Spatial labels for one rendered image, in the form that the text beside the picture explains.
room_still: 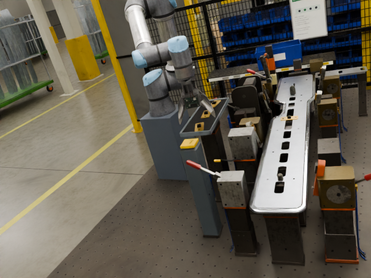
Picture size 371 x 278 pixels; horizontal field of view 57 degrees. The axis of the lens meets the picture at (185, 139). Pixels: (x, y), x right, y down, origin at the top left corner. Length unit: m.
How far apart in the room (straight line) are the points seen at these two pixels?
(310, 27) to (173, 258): 1.84
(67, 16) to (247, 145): 8.07
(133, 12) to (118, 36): 2.87
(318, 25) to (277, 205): 1.71
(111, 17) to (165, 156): 2.81
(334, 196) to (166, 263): 0.73
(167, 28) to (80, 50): 7.49
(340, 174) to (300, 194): 0.14
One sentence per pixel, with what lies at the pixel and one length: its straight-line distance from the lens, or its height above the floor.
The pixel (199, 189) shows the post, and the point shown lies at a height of 0.96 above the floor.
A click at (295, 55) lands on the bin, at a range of 2.54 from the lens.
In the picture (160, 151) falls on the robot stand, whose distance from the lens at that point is 1.99.
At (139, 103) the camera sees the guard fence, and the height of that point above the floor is 0.41.
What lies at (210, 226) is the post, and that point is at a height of 0.76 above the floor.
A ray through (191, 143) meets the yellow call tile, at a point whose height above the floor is 1.16.
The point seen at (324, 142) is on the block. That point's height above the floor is 1.03.
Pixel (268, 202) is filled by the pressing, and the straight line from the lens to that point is 1.22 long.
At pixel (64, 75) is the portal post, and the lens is 8.48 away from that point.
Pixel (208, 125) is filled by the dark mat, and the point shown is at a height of 1.16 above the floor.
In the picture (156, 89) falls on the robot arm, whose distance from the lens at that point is 1.87.
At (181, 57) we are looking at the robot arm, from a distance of 1.32.
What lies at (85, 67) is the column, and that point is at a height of 0.36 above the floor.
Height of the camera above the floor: 1.73
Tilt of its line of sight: 24 degrees down
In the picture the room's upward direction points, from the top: 15 degrees counter-clockwise
